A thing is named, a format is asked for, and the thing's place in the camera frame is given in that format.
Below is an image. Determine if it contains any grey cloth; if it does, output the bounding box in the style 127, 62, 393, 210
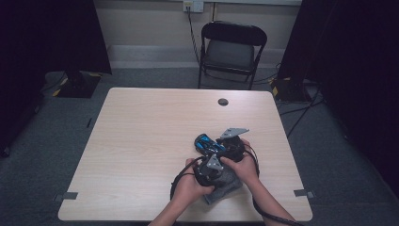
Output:
202, 168, 244, 205

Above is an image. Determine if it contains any blue toy car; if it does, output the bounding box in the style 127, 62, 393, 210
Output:
193, 133, 227, 155

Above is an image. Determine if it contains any black folding chair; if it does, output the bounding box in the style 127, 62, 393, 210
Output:
197, 20, 268, 91

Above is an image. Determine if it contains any black curtain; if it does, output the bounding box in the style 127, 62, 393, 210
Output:
0, 0, 113, 158
277, 0, 399, 197

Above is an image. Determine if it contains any person's right hand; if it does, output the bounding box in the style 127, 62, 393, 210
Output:
219, 138, 262, 190

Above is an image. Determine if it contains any black stand base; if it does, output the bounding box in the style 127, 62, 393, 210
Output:
56, 70, 102, 99
271, 76, 312, 103

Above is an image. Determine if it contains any black socket cable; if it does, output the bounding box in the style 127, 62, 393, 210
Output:
186, 7, 202, 65

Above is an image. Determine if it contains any white wall socket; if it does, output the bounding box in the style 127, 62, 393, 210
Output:
183, 0, 205, 13

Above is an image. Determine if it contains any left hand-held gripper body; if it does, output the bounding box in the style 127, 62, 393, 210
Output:
192, 153, 225, 188

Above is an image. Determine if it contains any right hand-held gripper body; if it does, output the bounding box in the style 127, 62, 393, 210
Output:
215, 126, 250, 164

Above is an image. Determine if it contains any grey tape piece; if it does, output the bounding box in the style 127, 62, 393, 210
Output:
53, 191, 79, 202
293, 188, 315, 200

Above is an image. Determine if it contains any person's left hand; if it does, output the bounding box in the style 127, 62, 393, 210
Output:
171, 157, 216, 208

